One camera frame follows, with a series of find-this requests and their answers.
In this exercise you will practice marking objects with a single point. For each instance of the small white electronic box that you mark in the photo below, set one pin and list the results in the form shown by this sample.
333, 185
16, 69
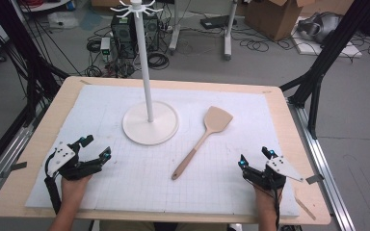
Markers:
105, 46

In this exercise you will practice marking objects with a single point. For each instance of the black computer tower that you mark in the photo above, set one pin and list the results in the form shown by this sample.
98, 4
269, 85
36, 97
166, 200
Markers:
125, 35

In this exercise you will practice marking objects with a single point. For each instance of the aluminium rail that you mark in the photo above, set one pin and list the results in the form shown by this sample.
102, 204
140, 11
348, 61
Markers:
3, 160
324, 166

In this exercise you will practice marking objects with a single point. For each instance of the white stand leg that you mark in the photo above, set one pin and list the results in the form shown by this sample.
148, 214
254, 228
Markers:
228, 38
174, 32

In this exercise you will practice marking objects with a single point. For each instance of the white flat board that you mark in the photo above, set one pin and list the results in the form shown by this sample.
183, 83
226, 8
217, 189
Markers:
350, 49

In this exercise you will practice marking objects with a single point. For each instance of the brown cardboard box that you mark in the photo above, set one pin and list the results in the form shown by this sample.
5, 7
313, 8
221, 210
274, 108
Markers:
273, 17

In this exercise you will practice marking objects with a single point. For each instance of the white hook rack stand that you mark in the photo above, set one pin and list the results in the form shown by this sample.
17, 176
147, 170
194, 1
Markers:
149, 126

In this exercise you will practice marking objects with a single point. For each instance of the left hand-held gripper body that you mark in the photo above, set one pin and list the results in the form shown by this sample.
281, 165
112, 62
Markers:
65, 157

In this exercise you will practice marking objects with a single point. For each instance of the grey white headset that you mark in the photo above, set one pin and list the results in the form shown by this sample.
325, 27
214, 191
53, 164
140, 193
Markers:
321, 27

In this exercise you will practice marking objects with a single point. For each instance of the flat black device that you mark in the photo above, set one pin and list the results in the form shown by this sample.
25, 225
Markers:
216, 21

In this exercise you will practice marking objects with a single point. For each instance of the thin wooden stick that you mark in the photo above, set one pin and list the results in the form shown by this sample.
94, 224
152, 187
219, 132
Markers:
305, 209

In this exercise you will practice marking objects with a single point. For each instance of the white grid foam mat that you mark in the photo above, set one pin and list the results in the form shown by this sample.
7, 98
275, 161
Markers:
141, 179

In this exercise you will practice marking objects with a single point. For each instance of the black metal frame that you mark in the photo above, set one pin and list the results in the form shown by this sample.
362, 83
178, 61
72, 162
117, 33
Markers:
327, 54
29, 61

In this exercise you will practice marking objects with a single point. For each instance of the person's right hand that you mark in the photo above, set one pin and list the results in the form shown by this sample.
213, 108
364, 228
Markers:
266, 199

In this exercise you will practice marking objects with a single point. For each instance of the grey tape strip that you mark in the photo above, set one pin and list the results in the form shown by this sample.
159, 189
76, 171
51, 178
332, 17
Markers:
14, 168
314, 178

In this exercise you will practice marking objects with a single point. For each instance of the person's left hand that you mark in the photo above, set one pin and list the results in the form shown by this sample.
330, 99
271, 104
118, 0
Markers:
74, 191

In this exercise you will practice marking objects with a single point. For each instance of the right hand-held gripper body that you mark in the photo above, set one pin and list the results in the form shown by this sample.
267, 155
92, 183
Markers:
274, 174

